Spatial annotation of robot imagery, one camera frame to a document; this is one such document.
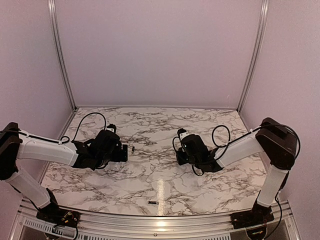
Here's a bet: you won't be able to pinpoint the white remote control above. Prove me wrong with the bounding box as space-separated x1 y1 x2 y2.
109 162 121 172

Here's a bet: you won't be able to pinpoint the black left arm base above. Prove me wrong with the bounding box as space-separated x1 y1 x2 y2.
36 204 80 228

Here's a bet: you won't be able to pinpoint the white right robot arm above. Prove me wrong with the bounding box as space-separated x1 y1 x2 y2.
175 117 301 224

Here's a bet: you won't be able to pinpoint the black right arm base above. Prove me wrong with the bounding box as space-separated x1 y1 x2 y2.
230 204 275 229

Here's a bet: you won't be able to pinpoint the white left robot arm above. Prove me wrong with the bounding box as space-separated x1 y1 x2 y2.
0 122 128 223

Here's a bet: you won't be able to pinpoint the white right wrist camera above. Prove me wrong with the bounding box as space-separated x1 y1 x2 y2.
177 128 189 141

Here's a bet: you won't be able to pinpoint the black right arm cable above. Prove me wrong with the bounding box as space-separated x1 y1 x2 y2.
172 124 301 240

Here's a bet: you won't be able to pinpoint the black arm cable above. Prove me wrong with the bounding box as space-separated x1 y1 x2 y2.
0 112 108 240
172 124 301 240

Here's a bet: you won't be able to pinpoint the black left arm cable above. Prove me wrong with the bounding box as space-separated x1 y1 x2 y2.
0 112 108 240

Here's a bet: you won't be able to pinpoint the aluminium front rail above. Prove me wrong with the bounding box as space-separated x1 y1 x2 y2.
9 198 301 240

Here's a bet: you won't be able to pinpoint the aluminium frame left post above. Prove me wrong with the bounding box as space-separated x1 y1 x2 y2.
48 0 77 112

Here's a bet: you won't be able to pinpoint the aluminium frame post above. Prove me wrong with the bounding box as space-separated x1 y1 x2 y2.
236 0 270 114
48 0 77 112

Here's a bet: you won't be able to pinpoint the aluminium frame right post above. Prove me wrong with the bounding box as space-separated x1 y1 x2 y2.
236 0 270 114

